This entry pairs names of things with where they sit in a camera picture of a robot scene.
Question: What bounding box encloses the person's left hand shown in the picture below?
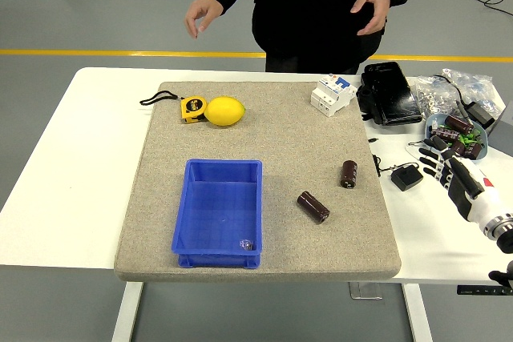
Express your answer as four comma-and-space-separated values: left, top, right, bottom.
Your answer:
349, 0, 392, 37

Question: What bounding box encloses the person's right hand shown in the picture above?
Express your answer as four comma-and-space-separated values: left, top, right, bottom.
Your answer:
184, 0, 224, 40

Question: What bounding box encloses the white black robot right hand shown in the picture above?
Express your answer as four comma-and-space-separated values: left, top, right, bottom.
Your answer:
418, 135, 507, 223

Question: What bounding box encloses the blue plastic box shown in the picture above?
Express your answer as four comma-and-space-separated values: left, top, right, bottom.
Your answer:
171, 158, 265, 270

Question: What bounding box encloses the light blue bowl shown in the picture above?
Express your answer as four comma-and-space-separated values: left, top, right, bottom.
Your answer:
424, 112, 491, 163

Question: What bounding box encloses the green plastic parts pile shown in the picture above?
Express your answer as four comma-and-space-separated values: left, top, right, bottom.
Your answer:
458, 127, 482, 147

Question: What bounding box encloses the person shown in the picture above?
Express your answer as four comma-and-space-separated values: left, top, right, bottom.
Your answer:
184, 0, 434, 75

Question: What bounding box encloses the small black power adapter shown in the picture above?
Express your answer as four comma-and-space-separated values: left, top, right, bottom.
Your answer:
390, 162, 425, 192

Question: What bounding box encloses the black power brick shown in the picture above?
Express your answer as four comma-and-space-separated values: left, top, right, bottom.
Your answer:
467, 101, 498, 129

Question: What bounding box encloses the thin grey probe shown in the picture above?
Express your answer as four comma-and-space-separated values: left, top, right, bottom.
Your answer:
454, 99, 473, 123

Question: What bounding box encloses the black table control panel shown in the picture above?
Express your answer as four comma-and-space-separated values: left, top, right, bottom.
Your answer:
456, 284, 513, 296

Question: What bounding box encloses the black wrapped case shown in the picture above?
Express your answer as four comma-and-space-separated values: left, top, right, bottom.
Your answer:
356, 61, 424, 127

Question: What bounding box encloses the yellow tape measure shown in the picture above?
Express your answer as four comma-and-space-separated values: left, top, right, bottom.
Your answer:
139, 91, 208, 125

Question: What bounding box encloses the yellow lemon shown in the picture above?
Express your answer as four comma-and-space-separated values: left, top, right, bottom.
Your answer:
204, 95, 246, 127

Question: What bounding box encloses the clear bag of metal washers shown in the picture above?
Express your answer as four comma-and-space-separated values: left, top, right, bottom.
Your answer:
410, 74, 460, 119

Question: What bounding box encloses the white blue circuit breaker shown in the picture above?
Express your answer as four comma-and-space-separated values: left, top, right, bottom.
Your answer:
310, 73, 357, 118

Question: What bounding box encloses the clear bag of bluish parts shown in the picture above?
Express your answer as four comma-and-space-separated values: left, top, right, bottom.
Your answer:
440, 68, 506, 119

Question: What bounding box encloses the white table leg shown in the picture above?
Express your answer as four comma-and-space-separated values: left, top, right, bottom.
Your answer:
111, 280, 143, 342
402, 283, 434, 342

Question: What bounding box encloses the grey-brown mat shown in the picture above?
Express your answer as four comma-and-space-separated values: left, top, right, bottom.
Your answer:
113, 80, 402, 283

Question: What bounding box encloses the white table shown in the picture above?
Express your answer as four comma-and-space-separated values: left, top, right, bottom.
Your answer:
0, 67, 513, 285

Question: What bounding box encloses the thin wire loop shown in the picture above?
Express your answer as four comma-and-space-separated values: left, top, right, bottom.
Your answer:
404, 139, 432, 159

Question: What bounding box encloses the black adapter cord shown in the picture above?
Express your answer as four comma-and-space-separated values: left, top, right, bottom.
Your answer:
370, 152, 420, 178

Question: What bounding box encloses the metal bracket under table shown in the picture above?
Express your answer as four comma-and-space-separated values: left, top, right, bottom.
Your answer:
348, 281, 384, 300

